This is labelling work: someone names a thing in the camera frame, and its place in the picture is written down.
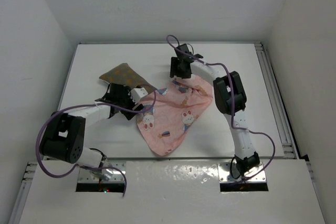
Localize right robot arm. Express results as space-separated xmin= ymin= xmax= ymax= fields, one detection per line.
xmin=170 ymin=44 xmax=260 ymax=176

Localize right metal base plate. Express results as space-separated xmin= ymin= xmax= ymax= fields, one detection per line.
xmin=217 ymin=162 xmax=267 ymax=182

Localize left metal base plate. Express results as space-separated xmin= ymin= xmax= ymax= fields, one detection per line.
xmin=78 ymin=162 xmax=126 ymax=184

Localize white front cover panel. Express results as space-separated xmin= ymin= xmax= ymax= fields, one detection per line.
xmin=20 ymin=159 xmax=324 ymax=223

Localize metal base plate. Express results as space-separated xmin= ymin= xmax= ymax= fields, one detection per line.
xmin=78 ymin=162 xmax=126 ymax=184
xmin=217 ymin=162 xmax=267 ymax=182

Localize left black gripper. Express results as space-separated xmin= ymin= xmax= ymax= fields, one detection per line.
xmin=117 ymin=87 xmax=143 ymax=119

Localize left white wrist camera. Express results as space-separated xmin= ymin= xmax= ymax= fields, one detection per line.
xmin=130 ymin=88 xmax=148 ymax=104

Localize right aluminium rail frame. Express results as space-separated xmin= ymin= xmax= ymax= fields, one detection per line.
xmin=254 ymin=42 xmax=299 ymax=159

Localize pink bunny pillowcase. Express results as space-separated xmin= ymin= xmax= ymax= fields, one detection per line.
xmin=136 ymin=75 xmax=213 ymax=156

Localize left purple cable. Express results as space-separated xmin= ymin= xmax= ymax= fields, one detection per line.
xmin=36 ymin=84 xmax=158 ymax=198

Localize grey pillow orange flowers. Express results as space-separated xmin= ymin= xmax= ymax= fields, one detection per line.
xmin=99 ymin=63 xmax=156 ymax=94

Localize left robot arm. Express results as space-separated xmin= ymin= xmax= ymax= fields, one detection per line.
xmin=38 ymin=83 xmax=148 ymax=168

